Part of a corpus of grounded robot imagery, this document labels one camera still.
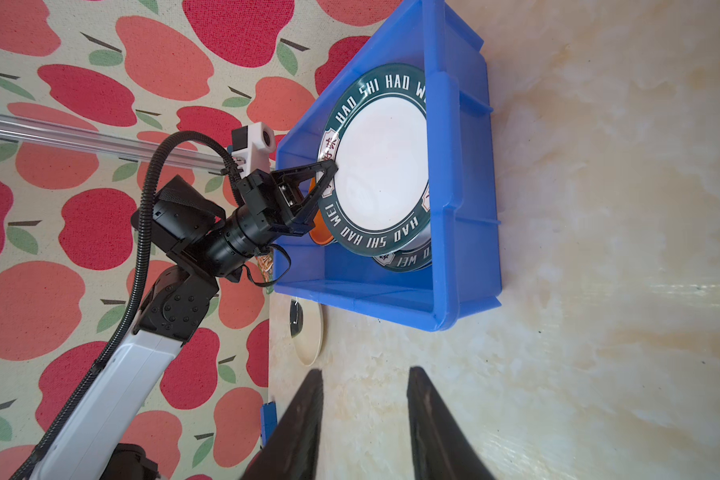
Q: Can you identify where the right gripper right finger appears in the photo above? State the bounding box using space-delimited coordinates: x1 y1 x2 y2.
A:
407 366 494 480

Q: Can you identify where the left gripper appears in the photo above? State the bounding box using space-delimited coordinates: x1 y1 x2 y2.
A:
203 160 338 281

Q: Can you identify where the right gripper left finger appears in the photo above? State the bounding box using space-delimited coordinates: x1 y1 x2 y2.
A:
242 369 324 480

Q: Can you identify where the orange plate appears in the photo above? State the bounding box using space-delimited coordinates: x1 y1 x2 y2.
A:
309 208 335 246

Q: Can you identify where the plain cream plate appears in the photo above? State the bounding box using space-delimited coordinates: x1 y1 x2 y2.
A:
289 297 324 366

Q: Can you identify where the green-rim Hao Wei plate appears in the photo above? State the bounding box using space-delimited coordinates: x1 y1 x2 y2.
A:
318 63 430 257
373 240 432 273

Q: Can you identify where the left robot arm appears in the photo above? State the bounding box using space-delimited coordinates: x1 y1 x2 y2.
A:
16 160 337 479

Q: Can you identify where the blue rectangular block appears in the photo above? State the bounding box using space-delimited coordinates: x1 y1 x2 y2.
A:
259 401 278 448

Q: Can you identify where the orange noodle snack packet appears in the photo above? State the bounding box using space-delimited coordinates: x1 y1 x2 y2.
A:
256 252 274 282

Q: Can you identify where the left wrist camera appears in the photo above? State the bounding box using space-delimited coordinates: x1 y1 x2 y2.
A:
227 122 276 177

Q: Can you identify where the black corrugated cable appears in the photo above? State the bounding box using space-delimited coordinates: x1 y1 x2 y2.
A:
8 130 241 480

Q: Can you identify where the left aluminium frame post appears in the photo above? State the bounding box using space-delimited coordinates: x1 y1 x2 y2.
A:
0 107 229 172

